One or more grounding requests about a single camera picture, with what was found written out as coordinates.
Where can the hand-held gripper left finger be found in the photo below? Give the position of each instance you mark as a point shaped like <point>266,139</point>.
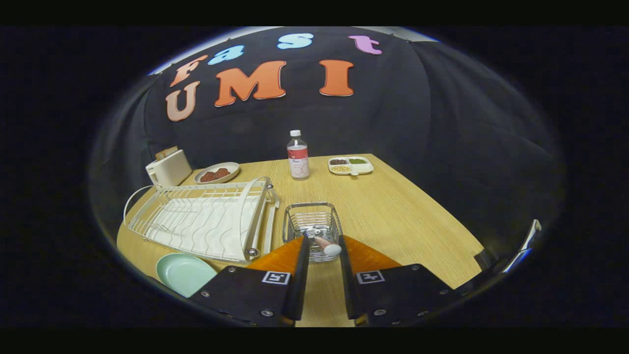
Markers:
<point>300,285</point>

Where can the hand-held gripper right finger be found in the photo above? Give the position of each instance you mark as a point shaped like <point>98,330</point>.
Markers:
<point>348,285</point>

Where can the light green plate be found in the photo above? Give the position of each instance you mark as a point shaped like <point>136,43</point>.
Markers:
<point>184,275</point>

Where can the white round plate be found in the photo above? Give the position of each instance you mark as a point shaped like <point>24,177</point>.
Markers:
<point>231,167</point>

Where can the white drip tray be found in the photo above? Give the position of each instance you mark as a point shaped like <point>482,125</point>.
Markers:
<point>206,223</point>

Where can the yellow beans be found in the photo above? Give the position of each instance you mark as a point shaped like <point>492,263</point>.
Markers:
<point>340,168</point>

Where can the white divided tray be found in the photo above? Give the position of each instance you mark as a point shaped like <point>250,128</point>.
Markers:
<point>363,169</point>

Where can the clear bottle with red label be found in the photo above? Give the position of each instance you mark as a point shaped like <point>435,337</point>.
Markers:
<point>298,164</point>

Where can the dark red beans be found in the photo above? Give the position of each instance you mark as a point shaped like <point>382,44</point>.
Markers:
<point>338,161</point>

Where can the green beans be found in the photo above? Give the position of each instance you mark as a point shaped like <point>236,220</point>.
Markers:
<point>357,161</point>

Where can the red meat piece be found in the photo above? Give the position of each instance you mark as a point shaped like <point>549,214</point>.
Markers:
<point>222,172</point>
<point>208,176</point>

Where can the white toaster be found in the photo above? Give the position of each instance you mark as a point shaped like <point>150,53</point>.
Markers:
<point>172,169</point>

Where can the black and silver chair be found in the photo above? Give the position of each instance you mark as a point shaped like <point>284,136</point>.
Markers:
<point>526,246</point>

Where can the toast slices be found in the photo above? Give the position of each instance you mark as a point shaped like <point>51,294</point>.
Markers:
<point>166,153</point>

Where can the black backdrop cloth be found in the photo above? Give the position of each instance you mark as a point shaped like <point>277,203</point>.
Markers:
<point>417,108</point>

